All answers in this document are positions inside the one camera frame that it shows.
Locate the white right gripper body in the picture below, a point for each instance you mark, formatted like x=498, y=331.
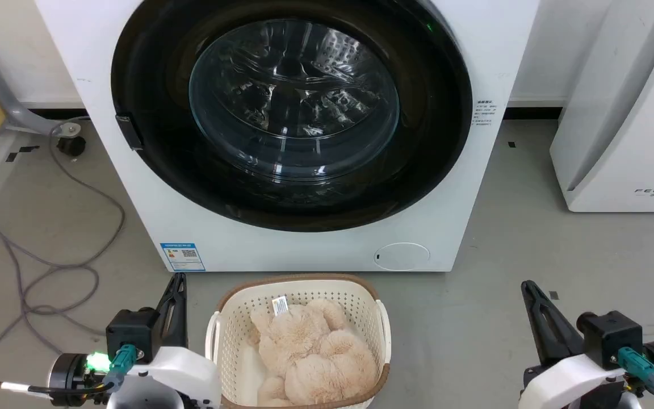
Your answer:
x=560, y=383

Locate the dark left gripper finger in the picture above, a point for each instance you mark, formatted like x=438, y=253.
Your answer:
x=166, y=329
x=181, y=324

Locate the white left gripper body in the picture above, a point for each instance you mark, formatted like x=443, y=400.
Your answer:
x=185, y=375

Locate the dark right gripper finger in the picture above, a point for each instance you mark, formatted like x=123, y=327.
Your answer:
x=541, y=335
x=565, y=338

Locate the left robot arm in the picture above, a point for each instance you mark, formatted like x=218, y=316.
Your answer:
x=68, y=375

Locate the white front-load washing machine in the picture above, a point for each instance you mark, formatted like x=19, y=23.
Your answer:
x=304, y=250

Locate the round black glass washer door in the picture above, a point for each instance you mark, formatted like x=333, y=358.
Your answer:
x=156, y=170

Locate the cream perforated laundry basket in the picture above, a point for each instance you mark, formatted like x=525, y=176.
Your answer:
x=230, y=335

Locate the blue energy label sticker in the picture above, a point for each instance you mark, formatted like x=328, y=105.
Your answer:
x=182, y=257

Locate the white plush toy tag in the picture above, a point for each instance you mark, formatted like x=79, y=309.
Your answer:
x=280, y=305

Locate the beige plush toy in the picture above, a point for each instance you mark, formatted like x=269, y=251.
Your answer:
x=315, y=358

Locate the oval white filter cover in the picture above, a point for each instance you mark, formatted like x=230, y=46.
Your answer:
x=402, y=256

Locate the black caster wheel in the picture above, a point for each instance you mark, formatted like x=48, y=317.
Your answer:
x=71, y=146

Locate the small text warning sticker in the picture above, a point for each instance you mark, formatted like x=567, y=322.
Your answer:
x=485, y=112

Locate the white air purifier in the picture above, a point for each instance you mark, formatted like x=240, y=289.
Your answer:
x=628, y=113

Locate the grey metal furniture leg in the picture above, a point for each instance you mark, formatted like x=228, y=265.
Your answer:
x=3, y=96

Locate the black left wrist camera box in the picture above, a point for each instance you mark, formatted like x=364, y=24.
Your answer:
x=131, y=329

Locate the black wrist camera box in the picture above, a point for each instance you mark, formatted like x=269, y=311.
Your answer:
x=131, y=329
x=611, y=338

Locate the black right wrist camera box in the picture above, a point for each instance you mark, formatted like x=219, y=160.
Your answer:
x=611, y=338

